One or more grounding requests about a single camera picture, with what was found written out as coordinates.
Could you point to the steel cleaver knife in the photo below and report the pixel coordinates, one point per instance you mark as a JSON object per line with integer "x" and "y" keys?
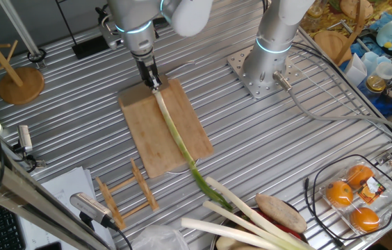
{"x": 137, "y": 95}

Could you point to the red vegetable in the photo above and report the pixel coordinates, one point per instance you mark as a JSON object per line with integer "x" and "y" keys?
{"x": 275, "y": 225}

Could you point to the metal camera mount clamp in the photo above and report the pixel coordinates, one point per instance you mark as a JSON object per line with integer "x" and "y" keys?
{"x": 31, "y": 161}

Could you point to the blue cloth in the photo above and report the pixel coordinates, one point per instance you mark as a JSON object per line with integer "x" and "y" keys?
{"x": 387, "y": 104}

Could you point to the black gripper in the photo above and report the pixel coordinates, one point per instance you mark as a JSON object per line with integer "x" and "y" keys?
{"x": 146, "y": 67}

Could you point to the wooden mug tree stand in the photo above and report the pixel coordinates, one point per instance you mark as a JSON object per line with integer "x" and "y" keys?
{"x": 331, "y": 45}
{"x": 20, "y": 85}

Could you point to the clear plastic bag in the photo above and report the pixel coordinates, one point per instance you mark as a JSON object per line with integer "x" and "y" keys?
{"x": 157, "y": 239}

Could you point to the white paper box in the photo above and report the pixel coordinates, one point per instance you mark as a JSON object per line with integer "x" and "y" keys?
{"x": 354, "y": 71}

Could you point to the glass flask with yellow liquid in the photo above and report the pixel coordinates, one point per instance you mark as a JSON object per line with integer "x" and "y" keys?
{"x": 378, "y": 81}

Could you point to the clear glass bottle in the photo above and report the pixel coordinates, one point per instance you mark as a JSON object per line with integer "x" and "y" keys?
{"x": 312, "y": 14}

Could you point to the black stand with thin rod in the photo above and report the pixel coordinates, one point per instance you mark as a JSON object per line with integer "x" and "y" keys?
{"x": 86, "y": 50}

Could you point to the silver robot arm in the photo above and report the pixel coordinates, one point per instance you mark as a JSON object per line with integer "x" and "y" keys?
{"x": 272, "y": 31}

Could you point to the round woven wooden item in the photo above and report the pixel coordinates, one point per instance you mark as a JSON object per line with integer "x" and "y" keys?
{"x": 354, "y": 7}

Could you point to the orange label sticker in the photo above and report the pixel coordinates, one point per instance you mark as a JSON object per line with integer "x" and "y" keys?
{"x": 371, "y": 190}

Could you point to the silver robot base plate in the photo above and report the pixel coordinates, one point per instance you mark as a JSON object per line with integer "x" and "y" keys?
{"x": 241, "y": 66}

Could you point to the pale potato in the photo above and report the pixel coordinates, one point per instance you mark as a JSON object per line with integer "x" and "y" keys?
{"x": 229, "y": 244}

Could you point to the small silver camera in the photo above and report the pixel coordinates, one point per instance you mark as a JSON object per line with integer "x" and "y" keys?
{"x": 25, "y": 137}

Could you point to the wooden knife rack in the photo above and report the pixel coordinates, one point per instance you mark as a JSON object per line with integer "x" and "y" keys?
{"x": 144, "y": 187}

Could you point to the white paper sheets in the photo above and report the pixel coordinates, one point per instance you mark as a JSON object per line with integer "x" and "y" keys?
{"x": 67, "y": 180}

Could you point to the aluminium frame beam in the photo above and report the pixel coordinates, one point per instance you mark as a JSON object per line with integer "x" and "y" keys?
{"x": 25, "y": 194}

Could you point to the metal bowl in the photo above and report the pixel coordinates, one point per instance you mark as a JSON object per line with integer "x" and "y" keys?
{"x": 213, "y": 243}

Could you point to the brown sweet potato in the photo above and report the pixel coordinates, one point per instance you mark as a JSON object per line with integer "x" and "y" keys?
{"x": 281, "y": 213}

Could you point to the orange fruit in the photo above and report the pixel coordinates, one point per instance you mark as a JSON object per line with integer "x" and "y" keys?
{"x": 360, "y": 175}
{"x": 339, "y": 193}
{"x": 364, "y": 219}

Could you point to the long scallion with green top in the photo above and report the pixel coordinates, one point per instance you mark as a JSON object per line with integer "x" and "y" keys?
{"x": 178, "y": 142}

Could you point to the wooden cutting board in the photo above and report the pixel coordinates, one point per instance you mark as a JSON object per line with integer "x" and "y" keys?
{"x": 161, "y": 139}

